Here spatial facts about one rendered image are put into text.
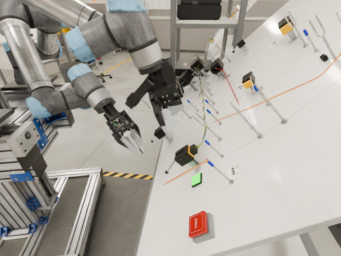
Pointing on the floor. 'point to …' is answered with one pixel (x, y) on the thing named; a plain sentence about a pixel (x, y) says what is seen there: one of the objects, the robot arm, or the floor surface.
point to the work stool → (101, 72)
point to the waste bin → (67, 70)
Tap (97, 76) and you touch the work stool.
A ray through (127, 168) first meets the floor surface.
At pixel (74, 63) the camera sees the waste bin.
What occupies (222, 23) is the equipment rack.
